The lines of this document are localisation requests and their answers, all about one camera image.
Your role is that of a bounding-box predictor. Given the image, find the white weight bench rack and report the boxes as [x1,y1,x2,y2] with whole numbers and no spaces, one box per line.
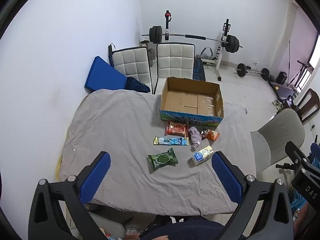
[195,18,231,81]

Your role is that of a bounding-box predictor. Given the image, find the white padded chair left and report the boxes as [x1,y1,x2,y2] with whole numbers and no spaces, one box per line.
[108,45,153,93]

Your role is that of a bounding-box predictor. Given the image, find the brown wooden chair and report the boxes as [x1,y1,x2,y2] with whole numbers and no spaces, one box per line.
[297,88,319,124]

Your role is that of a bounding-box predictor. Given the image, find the grey office chair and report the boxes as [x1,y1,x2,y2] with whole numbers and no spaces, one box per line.
[250,108,305,173]

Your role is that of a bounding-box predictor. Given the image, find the blue foam mat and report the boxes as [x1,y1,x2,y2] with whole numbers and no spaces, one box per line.
[85,56,127,92]

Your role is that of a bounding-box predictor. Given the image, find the orange snack packet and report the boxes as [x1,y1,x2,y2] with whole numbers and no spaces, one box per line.
[201,129,220,141]

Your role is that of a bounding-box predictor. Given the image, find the white padded chair right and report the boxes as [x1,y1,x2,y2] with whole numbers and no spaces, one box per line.
[154,42,195,94]

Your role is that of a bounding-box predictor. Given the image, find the grey table cloth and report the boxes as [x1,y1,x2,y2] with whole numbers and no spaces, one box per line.
[58,88,258,216]

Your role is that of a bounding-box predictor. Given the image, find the pink fluffy cloth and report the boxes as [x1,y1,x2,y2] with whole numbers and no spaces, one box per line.
[188,126,202,150]

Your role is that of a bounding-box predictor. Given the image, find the blue Nestle milk sachet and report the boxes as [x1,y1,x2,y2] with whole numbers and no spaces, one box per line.
[153,137,189,146]

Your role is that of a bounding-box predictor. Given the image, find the purple treadmill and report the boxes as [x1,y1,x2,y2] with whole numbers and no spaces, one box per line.
[268,81,298,102]

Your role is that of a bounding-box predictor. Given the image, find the barbell on rack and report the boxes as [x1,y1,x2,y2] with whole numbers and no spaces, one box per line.
[142,25,242,53]

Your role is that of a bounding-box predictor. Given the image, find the white padded chair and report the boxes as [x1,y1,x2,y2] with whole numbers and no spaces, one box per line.
[154,42,195,94]
[108,45,153,93]

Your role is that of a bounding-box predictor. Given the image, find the floor barbell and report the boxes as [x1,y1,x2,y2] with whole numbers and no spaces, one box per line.
[235,63,270,81]

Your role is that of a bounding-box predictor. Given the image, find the dark blue garment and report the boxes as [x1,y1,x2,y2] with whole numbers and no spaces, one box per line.
[125,77,150,93]

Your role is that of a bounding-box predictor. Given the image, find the green snack packet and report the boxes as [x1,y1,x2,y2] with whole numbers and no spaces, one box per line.
[148,148,178,172]

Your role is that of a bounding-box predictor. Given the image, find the open cardboard box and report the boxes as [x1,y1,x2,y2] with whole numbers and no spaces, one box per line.
[159,77,224,129]

